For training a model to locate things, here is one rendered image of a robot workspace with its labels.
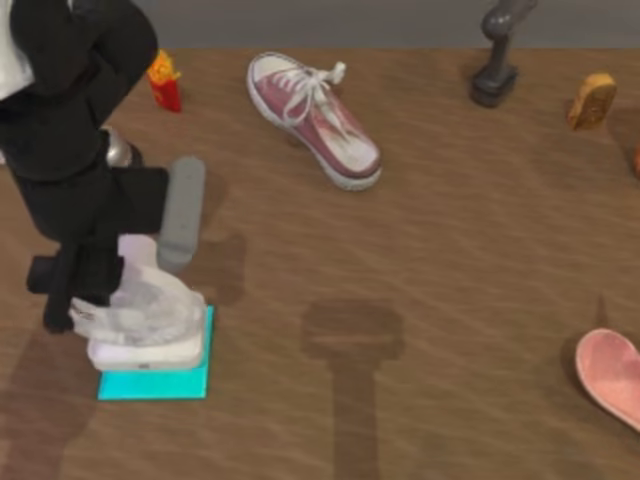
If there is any cyan mat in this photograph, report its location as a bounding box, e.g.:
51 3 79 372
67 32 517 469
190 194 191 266
96 304 216 402

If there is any silver metal object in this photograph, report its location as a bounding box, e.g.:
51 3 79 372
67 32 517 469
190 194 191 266
99 126 145 169

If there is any red french fries box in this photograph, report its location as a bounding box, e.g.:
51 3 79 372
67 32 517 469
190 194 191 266
146 49 184 114

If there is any red canvas sneaker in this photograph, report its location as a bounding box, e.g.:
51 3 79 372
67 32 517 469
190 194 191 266
246 51 384 192

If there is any gray hammer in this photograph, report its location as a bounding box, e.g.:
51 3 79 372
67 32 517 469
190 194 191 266
468 0 540 109

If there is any pink slipper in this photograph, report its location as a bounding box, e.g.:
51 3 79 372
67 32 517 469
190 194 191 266
573 327 640 434

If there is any orange bread slice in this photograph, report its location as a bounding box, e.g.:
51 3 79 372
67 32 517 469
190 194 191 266
566 72 619 132

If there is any gray wrist camera box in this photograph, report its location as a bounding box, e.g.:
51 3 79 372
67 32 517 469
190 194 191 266
156 156 207 275

